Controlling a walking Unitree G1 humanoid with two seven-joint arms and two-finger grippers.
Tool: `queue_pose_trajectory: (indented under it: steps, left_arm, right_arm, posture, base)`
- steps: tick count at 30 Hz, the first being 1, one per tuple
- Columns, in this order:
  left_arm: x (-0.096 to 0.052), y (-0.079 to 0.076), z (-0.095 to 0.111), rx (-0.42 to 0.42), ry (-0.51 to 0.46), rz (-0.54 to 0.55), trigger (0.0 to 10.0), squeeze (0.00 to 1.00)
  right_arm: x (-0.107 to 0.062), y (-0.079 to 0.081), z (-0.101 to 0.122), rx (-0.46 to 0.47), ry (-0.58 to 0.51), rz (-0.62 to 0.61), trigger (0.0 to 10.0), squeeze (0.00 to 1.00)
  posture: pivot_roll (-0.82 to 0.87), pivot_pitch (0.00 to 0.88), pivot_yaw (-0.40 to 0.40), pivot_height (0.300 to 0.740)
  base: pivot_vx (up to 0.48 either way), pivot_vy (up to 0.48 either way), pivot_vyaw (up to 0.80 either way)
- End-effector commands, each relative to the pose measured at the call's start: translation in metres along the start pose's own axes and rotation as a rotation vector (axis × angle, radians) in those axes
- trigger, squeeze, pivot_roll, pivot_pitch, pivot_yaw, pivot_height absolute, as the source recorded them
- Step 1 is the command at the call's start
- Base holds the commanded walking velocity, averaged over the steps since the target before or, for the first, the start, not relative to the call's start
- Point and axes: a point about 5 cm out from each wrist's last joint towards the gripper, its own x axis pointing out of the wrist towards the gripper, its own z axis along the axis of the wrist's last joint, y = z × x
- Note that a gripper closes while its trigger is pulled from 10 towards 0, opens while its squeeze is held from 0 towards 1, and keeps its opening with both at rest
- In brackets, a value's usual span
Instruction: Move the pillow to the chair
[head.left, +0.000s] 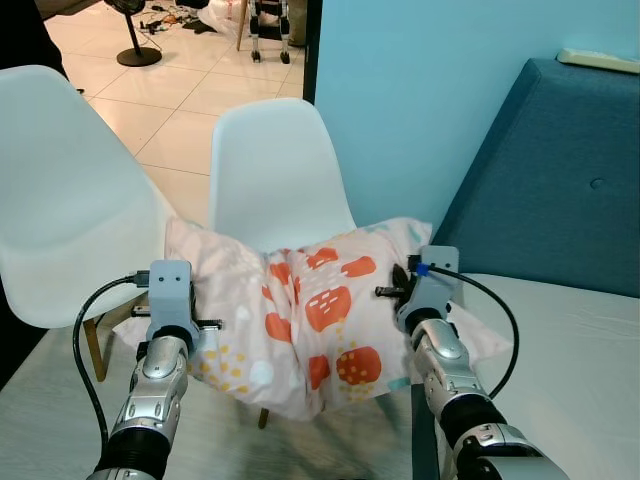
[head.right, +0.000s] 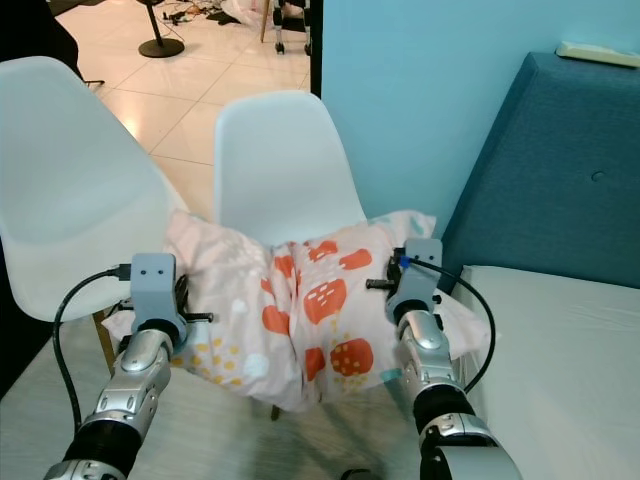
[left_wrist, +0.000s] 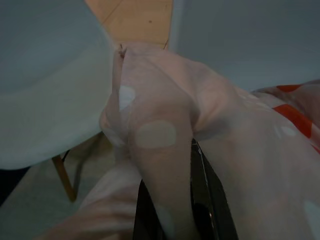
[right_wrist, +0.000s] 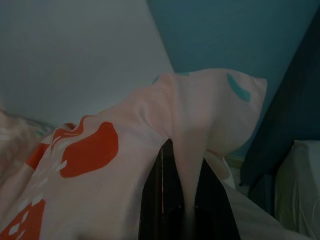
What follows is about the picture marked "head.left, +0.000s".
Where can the person in black clothes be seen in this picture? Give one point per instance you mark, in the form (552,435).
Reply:
(25,30)

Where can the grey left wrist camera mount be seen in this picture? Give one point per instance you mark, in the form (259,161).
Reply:
(170,295)

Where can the mattress with beige sheet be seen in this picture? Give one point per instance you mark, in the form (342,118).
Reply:
(560,380)

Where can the pink patterned pillow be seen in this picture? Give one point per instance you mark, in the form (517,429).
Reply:
(330,320)

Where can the black and white metal stand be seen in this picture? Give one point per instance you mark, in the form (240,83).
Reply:
(270,30)

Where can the black fan stand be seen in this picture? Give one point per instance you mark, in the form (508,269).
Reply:
(138,55)

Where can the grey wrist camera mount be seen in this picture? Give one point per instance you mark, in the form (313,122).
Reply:
(435,285)
(170,295)

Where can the black door frame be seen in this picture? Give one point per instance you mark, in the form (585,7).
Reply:
(311,50)

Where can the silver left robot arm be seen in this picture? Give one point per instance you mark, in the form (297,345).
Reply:
(150,400)

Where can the white plastic bag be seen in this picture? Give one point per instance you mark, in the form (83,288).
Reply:
(220,15)

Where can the beige flat board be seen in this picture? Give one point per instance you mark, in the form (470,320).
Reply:
(600,60)

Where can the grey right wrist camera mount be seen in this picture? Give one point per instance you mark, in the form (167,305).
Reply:
(435,285)

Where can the teal upholstered headboard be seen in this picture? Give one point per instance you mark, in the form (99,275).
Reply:
(550,180)

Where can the teal bed frame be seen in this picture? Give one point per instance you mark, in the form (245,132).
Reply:
(425,460)

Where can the white plastic chair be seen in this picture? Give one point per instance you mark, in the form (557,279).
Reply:
(70,190)
(275,175)

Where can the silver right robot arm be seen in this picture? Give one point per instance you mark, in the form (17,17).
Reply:
(455,390)

